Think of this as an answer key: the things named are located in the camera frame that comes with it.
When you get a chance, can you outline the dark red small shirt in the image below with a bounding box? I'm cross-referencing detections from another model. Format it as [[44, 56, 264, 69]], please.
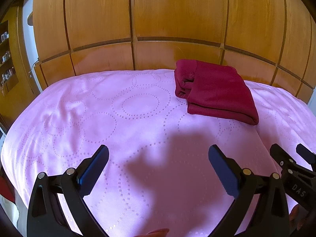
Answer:
[[175, 59, 259, 125]]

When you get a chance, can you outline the right hand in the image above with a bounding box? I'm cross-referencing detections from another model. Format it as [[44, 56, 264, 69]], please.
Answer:
[[289, 204, 316, 236]]

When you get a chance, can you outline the left hand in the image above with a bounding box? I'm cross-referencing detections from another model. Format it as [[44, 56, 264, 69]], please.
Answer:
[[135, 229, 170, 237]]

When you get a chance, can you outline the red cloth at bedside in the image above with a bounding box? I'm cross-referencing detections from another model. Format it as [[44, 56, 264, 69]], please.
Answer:
[[0, 176, 15, 203]]

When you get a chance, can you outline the pink dotted bedspread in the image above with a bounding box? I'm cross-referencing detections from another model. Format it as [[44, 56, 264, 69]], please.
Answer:
[[1, 70, 315, 236]]

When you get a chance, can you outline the wooden shelf unit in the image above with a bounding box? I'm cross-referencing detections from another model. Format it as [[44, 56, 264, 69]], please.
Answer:
[[1, 5, 40, 129]]

